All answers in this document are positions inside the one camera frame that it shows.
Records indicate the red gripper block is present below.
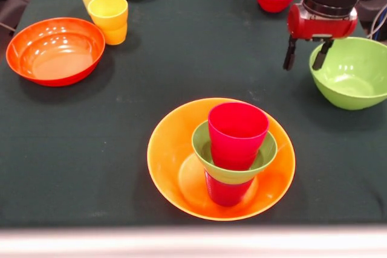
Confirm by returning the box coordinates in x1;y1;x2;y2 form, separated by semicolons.
282;3;359;72

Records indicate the large green bowl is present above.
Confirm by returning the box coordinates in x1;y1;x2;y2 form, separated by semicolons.
308;36;387;111

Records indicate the small green bowl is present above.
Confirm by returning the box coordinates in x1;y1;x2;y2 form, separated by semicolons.
191;120;278;185

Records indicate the pink cup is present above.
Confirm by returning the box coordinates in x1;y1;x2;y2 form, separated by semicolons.
207;102;270;171

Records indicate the purple cup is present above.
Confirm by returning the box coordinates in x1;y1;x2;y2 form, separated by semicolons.
204;169;255;207

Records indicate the large orange bowl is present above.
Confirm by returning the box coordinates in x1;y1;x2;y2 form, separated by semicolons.
146;97;296;222

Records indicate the yellow cup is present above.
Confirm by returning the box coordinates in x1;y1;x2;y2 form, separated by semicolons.
87;0;129;46

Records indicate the dark green tablecloth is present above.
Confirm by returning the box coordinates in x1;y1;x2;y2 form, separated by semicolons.
0;0;387;228

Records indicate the wide red-orange bowl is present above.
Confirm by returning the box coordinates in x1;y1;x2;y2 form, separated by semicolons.
5;17;106;87

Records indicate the tangle of cables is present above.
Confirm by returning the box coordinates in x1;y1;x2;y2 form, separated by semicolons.
366;6;387;41

